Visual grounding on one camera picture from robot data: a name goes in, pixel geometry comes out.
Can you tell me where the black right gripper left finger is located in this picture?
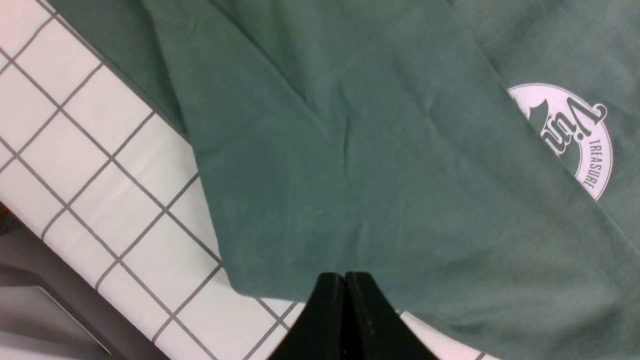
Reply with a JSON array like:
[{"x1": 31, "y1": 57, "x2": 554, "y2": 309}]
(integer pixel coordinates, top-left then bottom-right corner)
[{"x1": 269, "y1": 273, "x2": 345, "y2": 360}]

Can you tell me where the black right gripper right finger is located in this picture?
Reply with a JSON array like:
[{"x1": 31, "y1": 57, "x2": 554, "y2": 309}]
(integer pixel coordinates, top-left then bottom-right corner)
[{"x1": 345, "y1": 272, "x2": 437, "y2": 360}]

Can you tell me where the green long-sleeved shirt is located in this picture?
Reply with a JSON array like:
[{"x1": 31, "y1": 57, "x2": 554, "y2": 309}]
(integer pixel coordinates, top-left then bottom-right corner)
[{"x1": 51, "y1": 0, "x2": 639, "y2": 360}]

